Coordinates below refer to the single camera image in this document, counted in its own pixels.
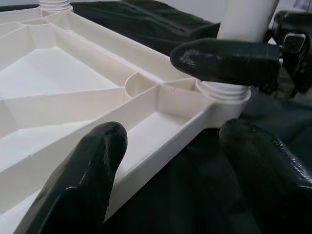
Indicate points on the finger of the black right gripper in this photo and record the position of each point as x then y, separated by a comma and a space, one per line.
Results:
224, 61
208, 31

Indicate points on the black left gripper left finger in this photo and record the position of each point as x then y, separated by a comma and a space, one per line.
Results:
73, 190

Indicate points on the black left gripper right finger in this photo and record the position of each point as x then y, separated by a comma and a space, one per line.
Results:
275, 185

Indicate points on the white plastic children table top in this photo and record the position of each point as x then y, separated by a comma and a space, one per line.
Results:
48, 73

